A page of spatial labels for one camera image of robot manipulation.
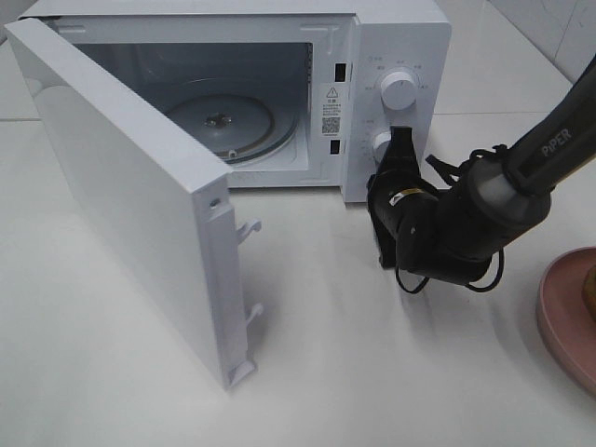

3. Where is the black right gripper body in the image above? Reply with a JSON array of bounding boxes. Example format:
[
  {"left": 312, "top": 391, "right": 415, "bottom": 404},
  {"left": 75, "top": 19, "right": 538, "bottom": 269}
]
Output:
[{"left": 375, "top": 126, "right": 421, "bottom": 180}]

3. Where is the burger with lettuce and cheese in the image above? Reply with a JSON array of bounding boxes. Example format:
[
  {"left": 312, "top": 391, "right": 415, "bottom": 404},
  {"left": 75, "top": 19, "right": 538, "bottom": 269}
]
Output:
[{"left": 582, "top": 265, "right": 596, "bottom": 308}]

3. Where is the pink round plate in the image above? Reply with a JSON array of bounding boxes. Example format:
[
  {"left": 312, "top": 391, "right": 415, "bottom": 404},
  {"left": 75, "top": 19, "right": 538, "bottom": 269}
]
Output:
[{"left": 536, "top": 247, "right": 595, "bottom": 395}]

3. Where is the white microwave door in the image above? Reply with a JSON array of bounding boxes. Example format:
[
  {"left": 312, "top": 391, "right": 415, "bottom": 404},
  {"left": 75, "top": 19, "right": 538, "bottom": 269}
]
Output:
[{"left": 7, "top": 19, "right": 263, "bottom": 387}]

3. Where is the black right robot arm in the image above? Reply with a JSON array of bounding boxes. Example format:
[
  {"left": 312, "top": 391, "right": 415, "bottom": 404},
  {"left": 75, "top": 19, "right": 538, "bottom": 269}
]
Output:
[{"left": 367, "top": 62, "right": 595, "bottom": 294}]

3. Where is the lower white timer knob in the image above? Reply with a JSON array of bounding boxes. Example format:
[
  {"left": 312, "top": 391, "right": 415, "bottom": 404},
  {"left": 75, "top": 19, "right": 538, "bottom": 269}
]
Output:
[{"left": 372, "top": 131, "right": 391, "bottom": 164}]

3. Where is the upper white power knob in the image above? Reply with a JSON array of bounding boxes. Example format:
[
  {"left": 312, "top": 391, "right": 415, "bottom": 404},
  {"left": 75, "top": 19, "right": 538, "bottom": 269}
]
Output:
[{"left": 379, "top": 68, "right": 418, "bottom": 111}]

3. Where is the white warning label sticker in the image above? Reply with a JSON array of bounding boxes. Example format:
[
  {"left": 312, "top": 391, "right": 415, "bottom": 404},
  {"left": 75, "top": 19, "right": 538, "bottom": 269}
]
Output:
[{"left": 318, "top": 83, "right": 346, "bottom": 137}]

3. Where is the white microwave oven body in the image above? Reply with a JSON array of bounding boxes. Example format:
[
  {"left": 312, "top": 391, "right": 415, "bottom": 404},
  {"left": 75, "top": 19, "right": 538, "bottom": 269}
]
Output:
[{"left": 13, "top": 1, "right": 451, "bottom": 202}]

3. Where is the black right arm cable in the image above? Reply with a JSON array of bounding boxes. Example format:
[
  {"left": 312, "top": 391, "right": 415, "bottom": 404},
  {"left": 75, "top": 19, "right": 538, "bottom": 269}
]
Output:
[{"left": 393, "top": 143, "right": 508, "bottom": 296}]

